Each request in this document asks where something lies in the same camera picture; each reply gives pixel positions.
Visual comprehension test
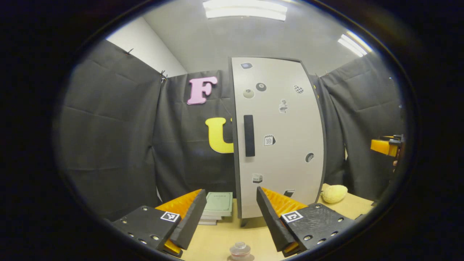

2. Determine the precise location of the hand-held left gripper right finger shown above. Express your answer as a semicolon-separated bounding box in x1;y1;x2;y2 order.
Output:
256;187;357;258

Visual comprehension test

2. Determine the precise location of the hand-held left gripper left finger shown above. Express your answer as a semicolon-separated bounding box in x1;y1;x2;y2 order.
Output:
111;189;207;258

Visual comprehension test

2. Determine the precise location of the dark grey cabinet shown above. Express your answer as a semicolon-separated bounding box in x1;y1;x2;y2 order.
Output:
231;56;327;228

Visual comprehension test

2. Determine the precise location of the clear bottle with pink label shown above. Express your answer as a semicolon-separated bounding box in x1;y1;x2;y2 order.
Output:
229;242;251;261

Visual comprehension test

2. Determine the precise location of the black door handle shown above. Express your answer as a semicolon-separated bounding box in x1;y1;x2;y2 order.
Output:
244;115;256;157

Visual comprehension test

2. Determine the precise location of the green cover book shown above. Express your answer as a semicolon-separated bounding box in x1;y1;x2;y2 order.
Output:
203;192;233;217

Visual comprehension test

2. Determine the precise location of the pale yellow bread roll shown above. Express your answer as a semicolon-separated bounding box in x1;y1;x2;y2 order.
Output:
322;185;348;204

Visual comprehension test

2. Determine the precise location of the long ceiling light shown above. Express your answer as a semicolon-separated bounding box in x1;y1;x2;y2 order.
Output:
337;31;373;57
202;0;288;21

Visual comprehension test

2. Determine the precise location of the black backdrop cloth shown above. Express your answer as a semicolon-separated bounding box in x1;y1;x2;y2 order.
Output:
54;40;406;221

